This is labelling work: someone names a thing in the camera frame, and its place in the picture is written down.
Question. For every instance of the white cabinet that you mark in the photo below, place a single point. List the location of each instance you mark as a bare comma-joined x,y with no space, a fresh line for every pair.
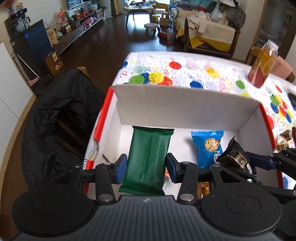
13,83

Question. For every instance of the round coffee table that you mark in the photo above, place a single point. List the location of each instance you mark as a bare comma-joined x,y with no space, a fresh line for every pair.
138,9

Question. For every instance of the brown cardboard box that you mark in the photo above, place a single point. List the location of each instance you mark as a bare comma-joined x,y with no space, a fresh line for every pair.
54,63

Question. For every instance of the pile of clothes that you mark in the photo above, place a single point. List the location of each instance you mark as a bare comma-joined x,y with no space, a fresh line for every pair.
231,11

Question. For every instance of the green snack packet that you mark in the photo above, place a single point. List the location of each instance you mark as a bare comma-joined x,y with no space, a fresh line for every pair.
148,160

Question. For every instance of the white cardboard box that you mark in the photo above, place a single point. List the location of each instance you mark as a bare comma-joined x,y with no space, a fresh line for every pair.
185,109

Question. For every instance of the balloon printed tablecloth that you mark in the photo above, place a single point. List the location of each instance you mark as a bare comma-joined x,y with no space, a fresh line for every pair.
185,69

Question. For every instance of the TV cabinet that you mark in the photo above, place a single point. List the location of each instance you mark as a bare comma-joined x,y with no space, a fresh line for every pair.
76,30

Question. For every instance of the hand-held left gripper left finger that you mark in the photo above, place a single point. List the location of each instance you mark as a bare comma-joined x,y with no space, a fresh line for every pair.
121,169

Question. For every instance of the black cabinet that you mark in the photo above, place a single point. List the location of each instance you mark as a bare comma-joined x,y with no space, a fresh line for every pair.
32,41

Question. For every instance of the toy truck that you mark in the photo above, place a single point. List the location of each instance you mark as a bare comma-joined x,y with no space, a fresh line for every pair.
165,25

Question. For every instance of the pink cloth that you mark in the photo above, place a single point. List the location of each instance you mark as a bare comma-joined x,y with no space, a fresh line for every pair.
283,67

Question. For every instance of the black snack packet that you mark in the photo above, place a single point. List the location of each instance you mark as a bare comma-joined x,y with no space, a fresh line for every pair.
235,157

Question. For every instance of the sofa with cream cover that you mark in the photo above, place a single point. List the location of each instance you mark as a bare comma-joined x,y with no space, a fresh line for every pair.
208,32

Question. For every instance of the small round stool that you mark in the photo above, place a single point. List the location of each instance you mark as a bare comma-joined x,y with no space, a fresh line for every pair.
150,27

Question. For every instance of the black jacket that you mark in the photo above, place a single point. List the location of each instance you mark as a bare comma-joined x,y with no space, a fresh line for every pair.
57,111

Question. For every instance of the blue cookie packet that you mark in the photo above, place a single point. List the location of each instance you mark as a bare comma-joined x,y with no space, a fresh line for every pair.
208,143

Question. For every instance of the juice bottle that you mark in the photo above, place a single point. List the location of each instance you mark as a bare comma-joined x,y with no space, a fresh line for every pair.
263,64

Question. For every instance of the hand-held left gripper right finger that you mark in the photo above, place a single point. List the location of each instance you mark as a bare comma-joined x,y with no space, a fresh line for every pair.
171,168

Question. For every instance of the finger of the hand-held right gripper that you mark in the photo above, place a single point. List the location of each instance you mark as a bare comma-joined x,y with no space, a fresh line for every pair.
277,191
263,161

